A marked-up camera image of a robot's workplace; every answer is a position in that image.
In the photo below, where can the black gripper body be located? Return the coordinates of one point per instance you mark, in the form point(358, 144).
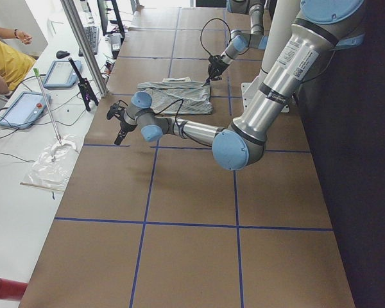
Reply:
point(125, 125)
point(215, 65)

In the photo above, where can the striped polo shirt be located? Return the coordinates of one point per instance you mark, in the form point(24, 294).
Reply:
point(182, 96)

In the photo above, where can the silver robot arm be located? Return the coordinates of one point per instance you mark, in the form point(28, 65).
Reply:
point(239, 42)
point(300, 32)

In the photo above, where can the clear plastic bag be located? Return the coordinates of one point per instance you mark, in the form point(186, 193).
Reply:
point(52, 170)

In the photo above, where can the upper teach pendant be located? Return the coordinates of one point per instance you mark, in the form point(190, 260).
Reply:
point(60, 75)

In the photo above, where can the teach pendant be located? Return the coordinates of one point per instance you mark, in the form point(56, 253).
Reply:
point(60, 75)
point(24, 111)

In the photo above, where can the black computer mouse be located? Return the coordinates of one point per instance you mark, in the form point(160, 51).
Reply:
point(62, 54)

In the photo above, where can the black keyboard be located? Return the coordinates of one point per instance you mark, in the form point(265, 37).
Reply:
point(92, 35)

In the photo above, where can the lower teach pendant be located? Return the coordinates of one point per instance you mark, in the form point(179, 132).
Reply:
point(24, 111)

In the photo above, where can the silver rod green tip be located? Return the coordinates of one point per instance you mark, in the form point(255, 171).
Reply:
point(56, 130)

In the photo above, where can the black monitor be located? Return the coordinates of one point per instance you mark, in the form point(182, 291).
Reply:
point(109, 11)

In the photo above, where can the person in yellow shirt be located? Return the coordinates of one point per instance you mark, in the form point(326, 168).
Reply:
point(14, 65)

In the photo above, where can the red cylinder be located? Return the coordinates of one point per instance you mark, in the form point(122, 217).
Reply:
point(12, 290)

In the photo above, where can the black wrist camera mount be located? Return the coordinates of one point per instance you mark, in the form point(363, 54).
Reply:
point(117, 110)

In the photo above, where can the aluminium frame post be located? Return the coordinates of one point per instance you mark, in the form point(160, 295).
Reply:
point(78, 31)

